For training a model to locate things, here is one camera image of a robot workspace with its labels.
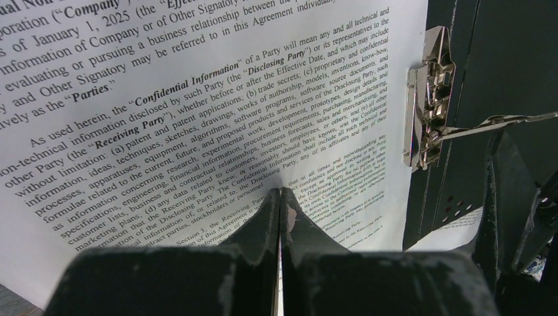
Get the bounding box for printed paper sheet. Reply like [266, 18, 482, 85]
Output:
[407, 207, 483, 251]
[1, 1, 428, 306]

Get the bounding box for red folder black inside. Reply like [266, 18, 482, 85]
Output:
[403, 1, 557, 248]

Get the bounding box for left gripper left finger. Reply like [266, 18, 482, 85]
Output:
[45, 189, 280, 315]

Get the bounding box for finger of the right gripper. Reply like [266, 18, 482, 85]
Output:
[472, 132, 557, 279]

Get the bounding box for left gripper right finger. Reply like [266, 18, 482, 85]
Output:
[280, 188, 498, 315]

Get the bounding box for metal folder clip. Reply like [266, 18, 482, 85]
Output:
[403, 26, 557, 172]

